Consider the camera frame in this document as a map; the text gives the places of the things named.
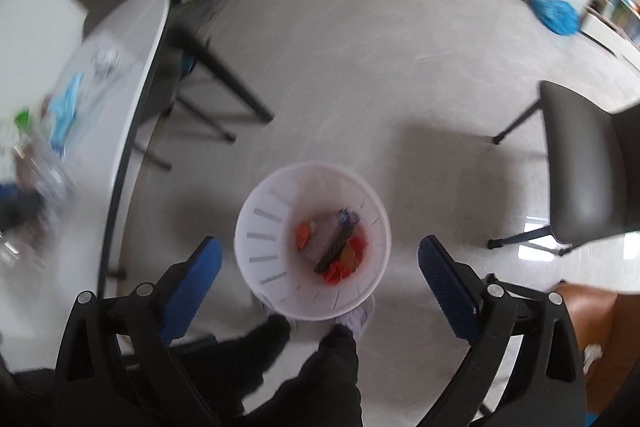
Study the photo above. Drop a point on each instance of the white oval table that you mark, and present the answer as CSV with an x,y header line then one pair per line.
x,y
125,47

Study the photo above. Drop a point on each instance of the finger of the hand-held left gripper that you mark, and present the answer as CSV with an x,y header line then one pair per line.
x,y
22,207

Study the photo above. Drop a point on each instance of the white plastic waste bin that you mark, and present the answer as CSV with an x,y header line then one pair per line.
x,y
270,227

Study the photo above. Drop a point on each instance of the person's right leg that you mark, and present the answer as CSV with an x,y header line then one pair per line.
x,y
325,382

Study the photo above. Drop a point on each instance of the red paper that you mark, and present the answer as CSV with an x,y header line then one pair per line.
x,y
350,259

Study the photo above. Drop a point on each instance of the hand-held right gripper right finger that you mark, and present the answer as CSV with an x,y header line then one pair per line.
x,y
447,292

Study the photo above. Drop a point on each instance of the brown cardboard piece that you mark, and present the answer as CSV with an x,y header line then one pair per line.
x,y
325,229

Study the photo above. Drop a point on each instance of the brown stool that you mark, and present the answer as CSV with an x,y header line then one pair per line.
x,y
590,317

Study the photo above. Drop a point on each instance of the person's leg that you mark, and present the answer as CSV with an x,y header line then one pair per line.
x,y
250,357
325,382

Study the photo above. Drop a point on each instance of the blue face mask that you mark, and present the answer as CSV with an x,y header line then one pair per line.
x,y
67,104

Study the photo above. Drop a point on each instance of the green plastic bag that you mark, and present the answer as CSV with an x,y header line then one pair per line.
x,y
22,119

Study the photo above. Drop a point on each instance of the person's left leg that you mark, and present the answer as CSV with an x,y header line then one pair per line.
x,y
250,357

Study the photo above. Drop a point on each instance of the large crumpled white paper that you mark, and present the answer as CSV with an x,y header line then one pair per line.
x,y
105,63

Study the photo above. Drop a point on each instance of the purple patterned slipper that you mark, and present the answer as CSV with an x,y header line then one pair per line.
x,y
360,319

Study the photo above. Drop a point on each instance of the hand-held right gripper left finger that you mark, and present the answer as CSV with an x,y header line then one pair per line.
x,y
192,292

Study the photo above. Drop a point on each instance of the blue mop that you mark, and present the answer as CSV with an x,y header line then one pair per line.
x,y
555,14

